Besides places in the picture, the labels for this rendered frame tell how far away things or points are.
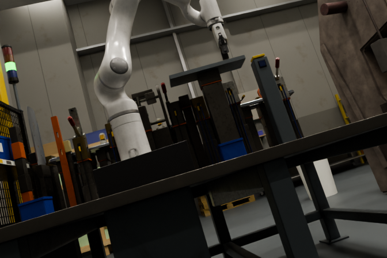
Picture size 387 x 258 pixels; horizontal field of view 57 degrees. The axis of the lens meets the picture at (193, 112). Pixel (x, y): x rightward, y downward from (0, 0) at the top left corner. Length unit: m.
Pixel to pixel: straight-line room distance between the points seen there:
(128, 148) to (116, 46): 0.41
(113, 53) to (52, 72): 7.22
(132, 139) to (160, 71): 8.19
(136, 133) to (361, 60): 3.11
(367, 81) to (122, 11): 3.01
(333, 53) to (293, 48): 6.19
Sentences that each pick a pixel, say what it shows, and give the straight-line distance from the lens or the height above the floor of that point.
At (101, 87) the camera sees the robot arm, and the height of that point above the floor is 1.13.
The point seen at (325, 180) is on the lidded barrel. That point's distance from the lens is 5.43.
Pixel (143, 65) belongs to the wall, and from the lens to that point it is 9.57.
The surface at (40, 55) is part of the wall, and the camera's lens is 8.83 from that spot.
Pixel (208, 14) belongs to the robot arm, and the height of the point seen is 1.43.
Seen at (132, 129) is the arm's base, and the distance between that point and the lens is 1.36.
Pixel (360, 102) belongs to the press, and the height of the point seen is 0.99.
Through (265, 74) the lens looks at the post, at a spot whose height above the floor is 1.05.
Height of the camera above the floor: 0.65
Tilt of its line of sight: 11 degrees up
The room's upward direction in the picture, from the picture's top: 17 degrees counter-clockwise
